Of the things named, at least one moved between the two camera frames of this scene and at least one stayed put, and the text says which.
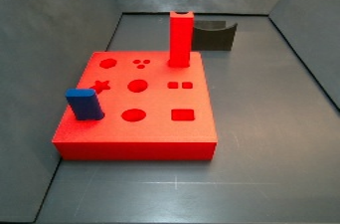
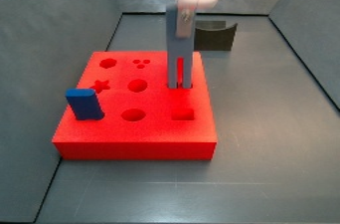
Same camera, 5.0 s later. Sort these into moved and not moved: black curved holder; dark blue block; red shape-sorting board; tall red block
Moved: tall red block
Not moved: dark blue block; black curved holder; red shape-sorting board
